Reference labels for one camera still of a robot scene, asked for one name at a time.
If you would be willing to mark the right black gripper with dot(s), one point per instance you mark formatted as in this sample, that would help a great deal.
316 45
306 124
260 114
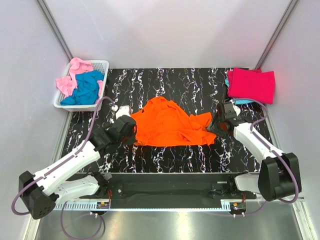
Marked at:
214 126

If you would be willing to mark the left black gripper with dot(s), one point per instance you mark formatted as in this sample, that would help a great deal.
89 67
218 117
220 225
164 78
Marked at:
132 140

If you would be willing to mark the orange t shirt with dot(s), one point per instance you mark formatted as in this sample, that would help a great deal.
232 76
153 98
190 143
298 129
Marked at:
162 123

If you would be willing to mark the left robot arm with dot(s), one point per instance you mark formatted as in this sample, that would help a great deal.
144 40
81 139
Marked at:
38 205

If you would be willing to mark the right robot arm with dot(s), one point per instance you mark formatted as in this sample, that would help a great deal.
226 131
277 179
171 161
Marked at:
279 175

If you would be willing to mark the folded light blue t shirt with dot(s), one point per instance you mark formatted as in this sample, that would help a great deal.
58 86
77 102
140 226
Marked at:
237 102

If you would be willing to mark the folded magenta t shirt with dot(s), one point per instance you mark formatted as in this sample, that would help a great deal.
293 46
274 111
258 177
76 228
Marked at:
252 84

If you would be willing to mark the white plastic basket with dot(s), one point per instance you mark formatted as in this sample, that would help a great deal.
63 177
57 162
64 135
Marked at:
99 65

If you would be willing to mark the pink t shirt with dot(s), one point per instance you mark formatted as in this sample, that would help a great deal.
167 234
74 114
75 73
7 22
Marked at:
67 84

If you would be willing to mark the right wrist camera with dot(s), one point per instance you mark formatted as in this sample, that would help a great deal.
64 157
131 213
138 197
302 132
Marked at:
235 107

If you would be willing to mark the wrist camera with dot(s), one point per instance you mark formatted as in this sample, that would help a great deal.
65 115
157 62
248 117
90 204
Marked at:
235 107
123 110

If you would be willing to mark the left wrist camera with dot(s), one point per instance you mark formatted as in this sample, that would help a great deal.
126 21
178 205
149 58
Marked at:
123 110

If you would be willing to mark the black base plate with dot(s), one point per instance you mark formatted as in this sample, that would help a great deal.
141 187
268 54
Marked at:
161 191

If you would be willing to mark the aluminium front rail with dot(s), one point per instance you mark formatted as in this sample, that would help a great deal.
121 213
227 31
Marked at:
89 186

